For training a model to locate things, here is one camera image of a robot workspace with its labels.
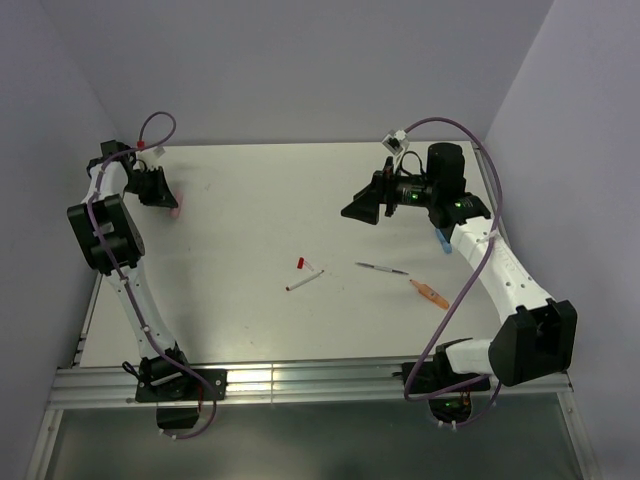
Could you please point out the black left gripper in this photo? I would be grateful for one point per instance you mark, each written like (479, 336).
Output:
(162, 195)

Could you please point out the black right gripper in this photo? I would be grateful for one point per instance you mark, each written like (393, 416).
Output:
(366, 204)

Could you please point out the pink highlighter pen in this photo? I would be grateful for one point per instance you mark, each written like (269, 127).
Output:
(175, 211)

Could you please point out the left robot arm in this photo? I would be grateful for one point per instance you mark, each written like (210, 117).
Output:
(112, 245)

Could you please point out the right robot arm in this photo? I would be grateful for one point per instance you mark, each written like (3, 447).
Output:
(536, 334)

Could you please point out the purple ballpoint pen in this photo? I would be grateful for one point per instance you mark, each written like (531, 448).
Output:
(381, 268)

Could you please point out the blue highlighter pen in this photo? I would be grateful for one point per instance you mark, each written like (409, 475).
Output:
(445, 244)

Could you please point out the white pen with red tip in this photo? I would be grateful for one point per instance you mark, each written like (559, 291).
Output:
(304, 281)

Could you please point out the orange highlighter pen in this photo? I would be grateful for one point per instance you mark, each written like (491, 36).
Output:
(430, 294)

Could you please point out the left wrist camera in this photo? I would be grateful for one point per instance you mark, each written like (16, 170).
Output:
(149, 153)

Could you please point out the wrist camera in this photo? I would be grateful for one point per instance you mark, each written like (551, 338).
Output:
(397, 143)
(149, 153)

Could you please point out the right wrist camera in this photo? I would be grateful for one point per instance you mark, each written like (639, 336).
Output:
(397, 143)

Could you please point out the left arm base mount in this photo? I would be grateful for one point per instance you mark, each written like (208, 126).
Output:
(180, 396)

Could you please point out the aluminium rail frame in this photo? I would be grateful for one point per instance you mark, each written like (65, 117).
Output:
(314, 389)

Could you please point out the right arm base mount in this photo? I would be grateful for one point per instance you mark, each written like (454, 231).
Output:
(437, 374)

